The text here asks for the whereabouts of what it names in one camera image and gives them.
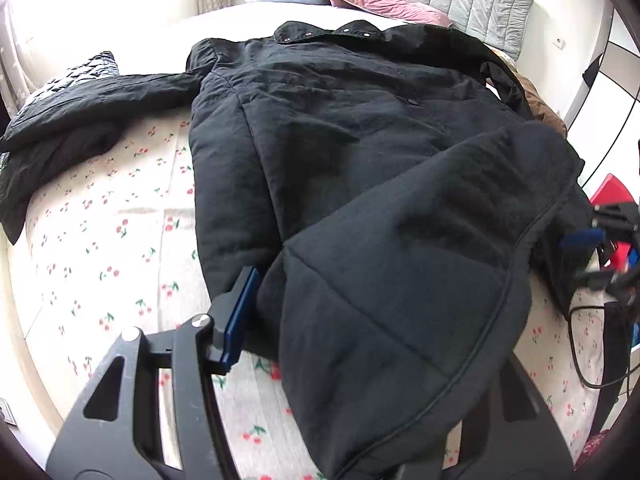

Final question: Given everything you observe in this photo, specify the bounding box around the large black coat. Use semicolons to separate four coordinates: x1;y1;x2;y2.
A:
1;21;590;479

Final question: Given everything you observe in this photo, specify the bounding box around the cherry print bed sheet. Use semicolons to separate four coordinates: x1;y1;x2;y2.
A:
9;110;604;458

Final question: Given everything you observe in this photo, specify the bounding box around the brown fleece garment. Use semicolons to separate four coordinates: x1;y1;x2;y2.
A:
490;48;567;138

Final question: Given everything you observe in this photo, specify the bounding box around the black quilted puffer jacket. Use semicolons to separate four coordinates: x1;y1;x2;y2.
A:
14;51;119;118

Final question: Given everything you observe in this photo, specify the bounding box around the white wall socket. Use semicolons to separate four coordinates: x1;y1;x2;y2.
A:
552;38;565;50

